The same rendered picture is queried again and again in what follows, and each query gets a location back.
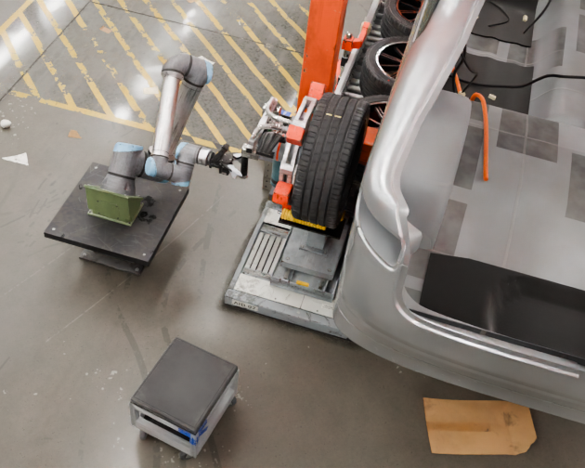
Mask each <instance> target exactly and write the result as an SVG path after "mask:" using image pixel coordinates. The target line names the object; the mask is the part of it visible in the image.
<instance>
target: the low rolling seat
mask: <svg viewBox="0 0 585 468"><path fill-rule="evenodd" d="M238 380H239V370H238V366H237V365H235V364H233V363H231V362H229V361H227V360H225V359H223V358H221V357H218V356H216V355H214V354H212V353H210V352H208V351H206V350H204V349H202V348H200V347H198V346H196V345H194V344H191V343H189V342H187V341H185V340H183V339H181V338H179V337H176V338H175V339H174V340H173V342H172V343H170V345H169V346H168V347H167V349H166V350H165V351H164V353H163V354H162V356H161V357H160V358H159V360H158V361H157V363H156V364H155V365H154V367H153V368H152V369H151V371H150V372H149V374H148V375H147V376H146V378H145V379H144V380H143V382H142V383H141V384H140V386H139V387H138V389H137V390H136V391H135V393H134V394H133V395H132V396H131V398H130V400H131V401H130V402H129V409H130V417H131V424H132V425H133V426H135V427H136V428H138V429H140V430H139V434H140V439H142V440H145V439H146V438H147V435H148V434H149V435H151V436H154V437H156V438H158V439H160V440H161V441H163V442H165V443H167V444H169V445H170V446H172V447H174V448H176V449H179V450H181V452H180V453H179V455H180V458H181V459H182V460H188V459H190V458H192V457H193V458H196V457H197V455H198V454H199V452H200V451H201V449H202V447H203V445H204V444H205V442H206V440H207V439H208V437H209V436H210V434H211V433H212V432H213V430H214V429H215V427H216V425H217V423H218V422H219V420H220V419H221V417H222V415H223V414H224V412H225V411H226V409H227V407H231V406H234V405H235V404H236V403H237V399H236V398H235V395H236V394H237V391H238Z"/></svg>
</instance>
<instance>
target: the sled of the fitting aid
mask: <svg viewBox="0 0 585 468"><path fill-rule="evenodd" d="M293 230H294V227H291V228H290V231H289V233H288V236H287V238H286V240H285V242H284V244H283V247H282V249H281V252H280V254H279V258H278V261H277V263H276V265H275V267H274V269H273V272H272V274H271V277H270V284H269V285H272V286H275V287H278V288H281V289H284V290H288V291H291V292H295V293H300V294H303V295H306V296H310V297H313V298H317V299H319V300H323V301H326V302H330V303H332V300H333V296H334V294H335V291H336V288H337V285H338V282H339V278H340V275H341V270H342V266H343V261H344V258H345V250H346V245H347V242H348V237H349V233H350V230H349V231H348V234H347V237H346V240H345V243H344V248H343V250H342V253H341V256H340V259H339V262H338V265H337V268H336V270H335V273H334V276H333V279H332V280H329V279H324V278H321V277H317V276H314V275H310V274H307V273H304V272H301V271H297V270H294V269H290V268H287V267H284V266H281V265H280V262H281V259H282V256H283V255H284V252H285V250H286V247H287V245H288V242H289V240H290V238H291V235H292V234H293Z"/></svg>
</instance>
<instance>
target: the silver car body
mask: <svg viewBox="0 0 585 468"><path fill-rule="evenodd" d="M434 246H435V247H434ZM433 248H434V250H433ZM332 317H333V320H334V323H335V325H336V327H337V328H338V329H339V330H340V331H341V333H342V334H344V335H345V336H346V337H347V338H348V339H350V340H351V341H352V342H354V343H355V344H357V345H359V346H361V347H363V348H364V349H366V350H368V351H370V352H372V353H373V354H375V355H377V356H379V357H381V358H384V359H387V360H389V361H391V362H394V363H396V364H398V365H400V366H402V367H405V368H408V369H410V370H413V371H417V372H419V373H422V374H424V375H427V376H430V377H433V378H436V379H438V380H441V381H444V382H447V383H449V384H455V385H458V386H460V387H463V388H466V389H469V390H472V391H476V392H478V393H481V394H484V395H488V396H491V397H495V398H499V399H502V400H505V401H509V402H512V403H514V404H518V405H521V406H524V407H528V408H531V409H533V410H539V411H543V412H546V413H549V414H552V415H555V416H558V417H562V418H565V419H568V420H571V421H574V422H578V423H583V424H585V0H422V4H421V6H420V9H419V11H418V14H417V16H416V19H415V21H414V24H413V27H412V30H411V33H410V36H409V40H408V43H407V46H406V49H405V52H404V55H403V57H402V60H401V62H400V65H399V68H398V71H397V74H396V79H395V81H394V84H393V87H392V90H391V93H390V96H389V99H388V101H387V104H386V107H385V110H384V113H383V118H382V120H381V123H380V126H379V129H378V132H377V135H376V138H375V140H374V142H373V145H372V148H371V151H370V156H369V159H368V161H367V164H366V167H365V170H364V174H363V177H362V180H361V185H360V189H359V193H358V196H357V204H356V209H355V212H354V217H353V221H352V225H351V229H350V233H349V237H348V242H347V245H346V250H345V254H344V261H343V266H342V270H341V275H340V278H339V283H338V287H337V292H336V295H335V300H334V304H333V310H332Z"/></svg>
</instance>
